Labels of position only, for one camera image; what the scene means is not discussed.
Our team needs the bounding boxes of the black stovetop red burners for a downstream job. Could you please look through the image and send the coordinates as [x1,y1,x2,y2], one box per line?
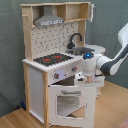
[34,53,71,66]

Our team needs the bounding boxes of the grey metal sink basin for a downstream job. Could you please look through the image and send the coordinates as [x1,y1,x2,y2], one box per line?
[65,47,95,56]

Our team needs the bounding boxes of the white wooden toy kitchen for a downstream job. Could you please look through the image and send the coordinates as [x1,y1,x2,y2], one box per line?
[22,2,105,128]

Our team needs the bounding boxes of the white oven door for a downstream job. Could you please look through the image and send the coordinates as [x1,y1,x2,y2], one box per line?
[49,85,96,128]

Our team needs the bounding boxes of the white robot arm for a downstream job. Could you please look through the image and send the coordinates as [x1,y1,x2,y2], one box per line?
[81,23,128,77]

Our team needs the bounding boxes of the white microwave door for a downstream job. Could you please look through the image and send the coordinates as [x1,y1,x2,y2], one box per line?
[88,4,95,22]

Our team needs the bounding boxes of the red stove knob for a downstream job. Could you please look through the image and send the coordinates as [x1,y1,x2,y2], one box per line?
[54,73,60,79]
[72,66,78,72]

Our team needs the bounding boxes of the grey range hood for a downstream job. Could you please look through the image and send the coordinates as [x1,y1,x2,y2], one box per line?
[35,5,64,27]

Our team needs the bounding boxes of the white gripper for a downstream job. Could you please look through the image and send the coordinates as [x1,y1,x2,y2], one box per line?
[81,53,96,83]

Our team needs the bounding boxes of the black toy faucet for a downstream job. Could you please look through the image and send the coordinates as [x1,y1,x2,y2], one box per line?
[67,33,83,49]

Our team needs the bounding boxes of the left red stove knob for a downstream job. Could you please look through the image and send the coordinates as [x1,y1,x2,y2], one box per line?
[54,73,60,79]

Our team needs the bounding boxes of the right red stove knob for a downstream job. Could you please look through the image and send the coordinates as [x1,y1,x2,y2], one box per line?
[72,66,78,72]

